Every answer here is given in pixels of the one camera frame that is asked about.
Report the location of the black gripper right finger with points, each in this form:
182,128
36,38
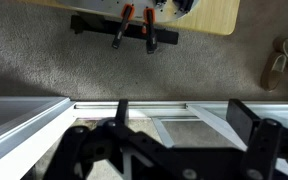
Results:
264,146

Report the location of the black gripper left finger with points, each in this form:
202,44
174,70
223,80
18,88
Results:
84,146

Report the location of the sliding screen door white frame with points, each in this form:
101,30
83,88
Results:
214,125

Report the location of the black table foot bar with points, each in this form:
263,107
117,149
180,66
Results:
94,27

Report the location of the orange black spring clamp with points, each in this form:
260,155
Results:
150,30
122,26

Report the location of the wooden table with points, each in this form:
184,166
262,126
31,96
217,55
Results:
210,20

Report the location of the white door frame with track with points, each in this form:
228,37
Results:
34,140

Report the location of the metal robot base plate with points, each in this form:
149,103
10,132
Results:
94,8

